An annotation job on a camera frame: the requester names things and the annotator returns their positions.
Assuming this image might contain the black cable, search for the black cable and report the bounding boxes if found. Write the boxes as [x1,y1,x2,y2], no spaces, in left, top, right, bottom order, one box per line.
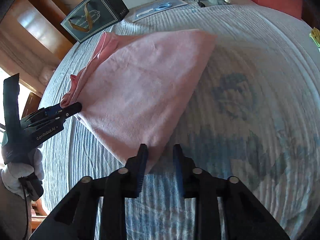
[17,177,30,240]

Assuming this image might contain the blue handled scissors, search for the blue handled scissors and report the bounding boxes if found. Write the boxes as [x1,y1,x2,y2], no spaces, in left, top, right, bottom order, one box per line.
[136,3,172,17]

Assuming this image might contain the blue clipboard folder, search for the blue clipboard folder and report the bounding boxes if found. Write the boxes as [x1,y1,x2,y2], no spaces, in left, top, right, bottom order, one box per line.
[132,0,188,22]

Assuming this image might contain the white gloved left hand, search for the white gloved left hand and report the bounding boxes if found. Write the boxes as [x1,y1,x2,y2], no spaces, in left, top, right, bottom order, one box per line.
[1,148,44,199]

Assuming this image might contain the pink t-shirt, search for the pink t-shirt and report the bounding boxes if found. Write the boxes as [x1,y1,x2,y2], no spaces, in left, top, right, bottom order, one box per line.
[60,29,216,171]

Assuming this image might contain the black marker pen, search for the black marker pen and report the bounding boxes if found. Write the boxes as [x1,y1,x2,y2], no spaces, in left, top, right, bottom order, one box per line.
[196,0,206,8]

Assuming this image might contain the dark green gift bag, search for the dark green gift bag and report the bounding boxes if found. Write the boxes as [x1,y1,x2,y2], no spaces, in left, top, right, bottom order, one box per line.
[61,0,129,43]

